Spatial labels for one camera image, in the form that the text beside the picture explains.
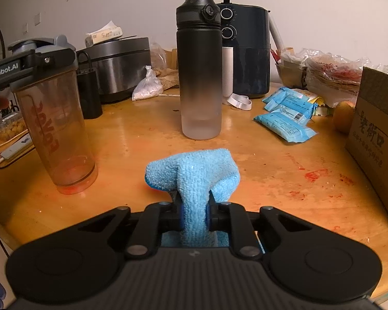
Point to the cardboard box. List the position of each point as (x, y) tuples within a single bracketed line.
[(375, 142)]

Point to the white rod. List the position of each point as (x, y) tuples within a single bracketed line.
[(276, 34)]

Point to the light blue smartphone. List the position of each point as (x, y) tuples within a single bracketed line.
[(16, 150)]

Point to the black portable air pump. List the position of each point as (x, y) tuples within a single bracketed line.
[(89, 93)]

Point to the tissue pack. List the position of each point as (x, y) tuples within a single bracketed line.
[(103, 36)]

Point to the clear plastic snack box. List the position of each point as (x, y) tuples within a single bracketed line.
[(13, 129)]

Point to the plastic bag of flatbreads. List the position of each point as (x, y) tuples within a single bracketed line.
[(336, 74)]

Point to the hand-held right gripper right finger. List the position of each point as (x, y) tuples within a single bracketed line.
[(211, 219)]

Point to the yellow packet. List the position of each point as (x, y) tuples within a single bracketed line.
[(323, 109)]

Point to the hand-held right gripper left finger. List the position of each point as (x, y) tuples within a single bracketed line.
[(179, 219)]

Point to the blue microfiber cloth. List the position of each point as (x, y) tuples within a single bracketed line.
[(194, 174)]

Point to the round brown fruit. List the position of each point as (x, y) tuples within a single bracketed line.
[(342, 118)]

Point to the black frosted water bottle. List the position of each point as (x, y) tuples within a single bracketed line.
[(199, 71)]

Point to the clear bag of white grains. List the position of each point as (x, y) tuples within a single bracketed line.
[(147, 88)]

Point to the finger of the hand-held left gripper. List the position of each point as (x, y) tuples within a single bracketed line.
[(51, 58)]

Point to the dark blue air fryer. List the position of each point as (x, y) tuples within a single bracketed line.
[(249, 55)]

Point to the clear shaker bottle grey lid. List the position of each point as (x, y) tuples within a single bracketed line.
[(58, 135)]

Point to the grey rice cooker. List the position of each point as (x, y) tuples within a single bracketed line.
[(116, 67)]

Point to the wooden chair back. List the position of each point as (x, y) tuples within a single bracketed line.
[(173, 58)]

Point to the white wall switch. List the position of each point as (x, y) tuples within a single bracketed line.
[(37, 19)]

